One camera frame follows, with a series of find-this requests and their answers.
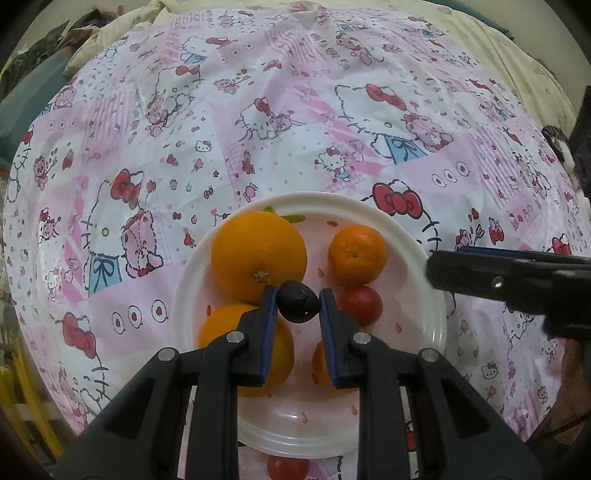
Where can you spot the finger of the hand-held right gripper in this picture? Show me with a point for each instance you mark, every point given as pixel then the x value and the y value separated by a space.
pixel 485 277
pixel 531 254

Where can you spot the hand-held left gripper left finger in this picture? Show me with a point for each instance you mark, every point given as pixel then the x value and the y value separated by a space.
pixel 269 332

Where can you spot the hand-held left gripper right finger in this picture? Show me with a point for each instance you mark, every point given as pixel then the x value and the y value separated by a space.
pixel 328 332

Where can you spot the small mandarin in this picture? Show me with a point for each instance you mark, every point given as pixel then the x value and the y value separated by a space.
pixel 357 254
pixel 317 364

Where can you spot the dark purple grape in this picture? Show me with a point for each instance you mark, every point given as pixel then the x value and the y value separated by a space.
pixel 299 302

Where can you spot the red cherry tomato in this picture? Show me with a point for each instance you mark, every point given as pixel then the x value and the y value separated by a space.
pixel 367 304
pixel 287 467

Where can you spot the large orange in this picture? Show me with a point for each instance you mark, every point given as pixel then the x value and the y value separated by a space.
pixel 217 332
pixel 258 254

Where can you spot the pink strawberry print plate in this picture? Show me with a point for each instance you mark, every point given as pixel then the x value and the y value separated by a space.
pixel 397 369

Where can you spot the tabby cat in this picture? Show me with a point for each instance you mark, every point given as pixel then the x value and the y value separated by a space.
pixel 565 152

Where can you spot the teal mattress edge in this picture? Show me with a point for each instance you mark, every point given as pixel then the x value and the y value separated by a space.
pixel 498 18

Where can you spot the pink cartoon printed blanket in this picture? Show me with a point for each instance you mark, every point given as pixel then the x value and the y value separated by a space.
pixel 277 92

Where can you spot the yellow chair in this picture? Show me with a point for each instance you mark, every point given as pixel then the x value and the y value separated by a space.
pixel 27 397

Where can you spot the teal cloth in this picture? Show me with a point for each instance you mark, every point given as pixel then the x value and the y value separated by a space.
pixel 27 92

